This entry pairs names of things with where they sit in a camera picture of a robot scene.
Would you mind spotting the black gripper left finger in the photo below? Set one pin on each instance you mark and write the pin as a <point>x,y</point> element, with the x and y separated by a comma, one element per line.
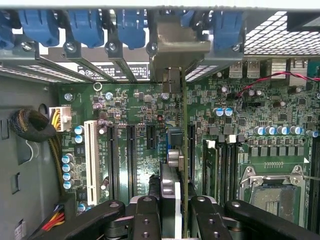
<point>146,220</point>

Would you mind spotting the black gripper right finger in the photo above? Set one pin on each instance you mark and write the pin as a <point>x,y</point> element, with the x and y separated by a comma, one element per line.
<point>212,220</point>

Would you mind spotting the black RAM slot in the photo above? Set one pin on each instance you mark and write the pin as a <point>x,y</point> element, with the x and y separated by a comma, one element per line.
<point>231,170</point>

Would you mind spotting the long black expansion slot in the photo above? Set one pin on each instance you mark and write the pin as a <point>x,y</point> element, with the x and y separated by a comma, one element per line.
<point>112,162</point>
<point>131,162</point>
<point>192,150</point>

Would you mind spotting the CPU socket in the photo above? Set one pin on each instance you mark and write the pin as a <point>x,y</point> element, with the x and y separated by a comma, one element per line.
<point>272,200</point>

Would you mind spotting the blue expansion slot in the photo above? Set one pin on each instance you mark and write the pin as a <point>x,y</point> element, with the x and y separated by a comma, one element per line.
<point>165,147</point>

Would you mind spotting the white expansion slot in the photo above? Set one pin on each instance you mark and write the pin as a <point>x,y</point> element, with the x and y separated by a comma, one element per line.
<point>91,162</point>

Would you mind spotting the short black expansion slot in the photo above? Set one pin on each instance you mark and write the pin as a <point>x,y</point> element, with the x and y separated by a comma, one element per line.
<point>151,137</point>

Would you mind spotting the metal locking lever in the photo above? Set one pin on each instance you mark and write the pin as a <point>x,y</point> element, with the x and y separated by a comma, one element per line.
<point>312,177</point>

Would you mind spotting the green motherboard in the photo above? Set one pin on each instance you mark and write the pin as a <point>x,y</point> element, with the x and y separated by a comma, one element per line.
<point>140,105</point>

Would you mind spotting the white power connector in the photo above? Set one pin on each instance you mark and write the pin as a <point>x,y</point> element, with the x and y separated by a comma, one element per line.
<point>63,117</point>

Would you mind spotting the open grey PC case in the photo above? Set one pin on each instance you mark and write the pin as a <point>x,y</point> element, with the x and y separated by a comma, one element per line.
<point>25,155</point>

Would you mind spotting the silver USB port block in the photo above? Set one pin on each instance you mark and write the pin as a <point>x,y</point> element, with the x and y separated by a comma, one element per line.
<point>236,68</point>
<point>252,68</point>

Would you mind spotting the blue slot retention clip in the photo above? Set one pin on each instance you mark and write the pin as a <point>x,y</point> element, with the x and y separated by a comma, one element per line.
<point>5,32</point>
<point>38,27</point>
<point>131,30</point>
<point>227,30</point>
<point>186,18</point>
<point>86,28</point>

